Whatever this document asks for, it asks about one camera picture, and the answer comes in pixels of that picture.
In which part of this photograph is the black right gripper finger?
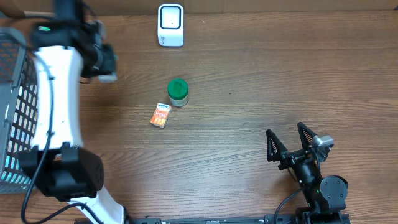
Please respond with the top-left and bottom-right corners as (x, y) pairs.
(297, 122), (317, 151)
(266, 129), (288, 162)

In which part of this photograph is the grey plastic mesh basket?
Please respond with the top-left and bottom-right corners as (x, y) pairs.
(1, 27), (38, 194)

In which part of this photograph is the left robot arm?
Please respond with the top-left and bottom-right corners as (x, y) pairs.
(19, 0), (130, 223)

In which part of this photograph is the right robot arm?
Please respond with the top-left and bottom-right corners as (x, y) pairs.
(264, 122), (351, 224)

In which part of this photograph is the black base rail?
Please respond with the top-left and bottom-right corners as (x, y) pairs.
(124, 213), (352, 224)

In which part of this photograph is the green lid white jar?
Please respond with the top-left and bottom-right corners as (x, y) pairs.
(167, 78), (189, 107)

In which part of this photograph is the white barcode scanner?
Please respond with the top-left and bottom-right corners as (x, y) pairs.
(157, 4), (184, 47)

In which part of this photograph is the orange tissue pack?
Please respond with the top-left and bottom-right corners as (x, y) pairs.
(150, 103), (172, 128)

